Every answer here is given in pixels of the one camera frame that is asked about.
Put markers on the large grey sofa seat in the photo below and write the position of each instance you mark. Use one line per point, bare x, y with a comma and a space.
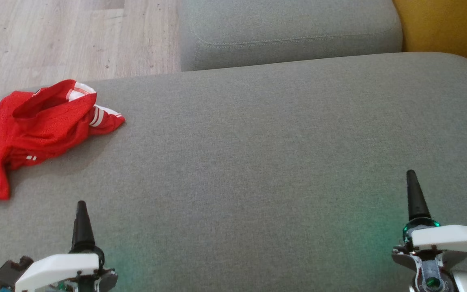
258, 162

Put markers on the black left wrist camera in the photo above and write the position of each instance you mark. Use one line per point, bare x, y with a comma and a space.
8, 273

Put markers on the wide yellow sofa back cushion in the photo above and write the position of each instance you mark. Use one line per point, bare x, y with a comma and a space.
452, 24

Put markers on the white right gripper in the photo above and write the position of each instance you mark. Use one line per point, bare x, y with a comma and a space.
452, 239

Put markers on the grey sofa seat cushion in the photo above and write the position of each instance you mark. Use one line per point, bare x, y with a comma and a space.
290, 24

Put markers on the red jersey with striped trim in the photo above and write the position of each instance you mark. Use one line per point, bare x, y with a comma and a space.
63, 121

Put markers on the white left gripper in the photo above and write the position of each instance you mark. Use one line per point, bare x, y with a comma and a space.
55, 265

